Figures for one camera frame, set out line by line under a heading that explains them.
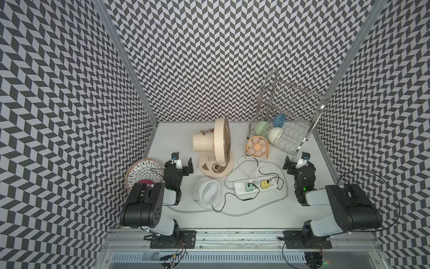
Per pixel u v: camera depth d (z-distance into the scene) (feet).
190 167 2.87
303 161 2.57
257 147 3.16
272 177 2.61
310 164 2.78
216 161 2.44
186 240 2.39
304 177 2.23
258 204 2.70
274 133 3.11
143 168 3.07
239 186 2.84
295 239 2.38
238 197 2.83
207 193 2.52
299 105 3.59
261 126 3.25
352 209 1.45
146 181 2.93
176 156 2.54
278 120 3.35
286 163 2.77
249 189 2.69
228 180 3.04
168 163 2.71
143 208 1.46
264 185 2.74
